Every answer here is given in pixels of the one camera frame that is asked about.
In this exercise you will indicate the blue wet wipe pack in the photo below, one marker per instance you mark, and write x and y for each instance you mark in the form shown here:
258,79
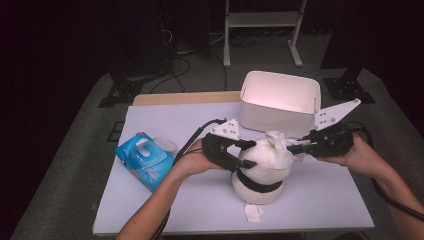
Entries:
140,163

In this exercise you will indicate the white storage bin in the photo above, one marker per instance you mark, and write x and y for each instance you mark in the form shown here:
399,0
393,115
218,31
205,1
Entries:
273,120

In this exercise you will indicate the white table cover sheet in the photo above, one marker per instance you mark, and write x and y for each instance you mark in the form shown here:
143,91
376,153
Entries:
200,200

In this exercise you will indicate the panda plush toy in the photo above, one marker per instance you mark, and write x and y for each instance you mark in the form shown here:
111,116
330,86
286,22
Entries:
263,163

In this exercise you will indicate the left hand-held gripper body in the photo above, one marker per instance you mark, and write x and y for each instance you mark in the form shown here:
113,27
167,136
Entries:
216,151

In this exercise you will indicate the white metal stand frame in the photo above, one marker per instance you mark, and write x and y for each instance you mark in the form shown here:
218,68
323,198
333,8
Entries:
261,19

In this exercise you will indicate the person's right hand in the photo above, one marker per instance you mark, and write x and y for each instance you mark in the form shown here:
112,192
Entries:
363,158

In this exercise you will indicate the person's left hand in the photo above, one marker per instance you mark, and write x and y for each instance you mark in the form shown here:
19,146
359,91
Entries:
193,161

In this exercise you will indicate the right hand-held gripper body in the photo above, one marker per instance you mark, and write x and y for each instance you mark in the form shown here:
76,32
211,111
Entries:
331,143

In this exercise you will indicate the black stand base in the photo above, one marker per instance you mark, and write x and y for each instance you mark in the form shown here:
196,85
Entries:
346,85
121,91

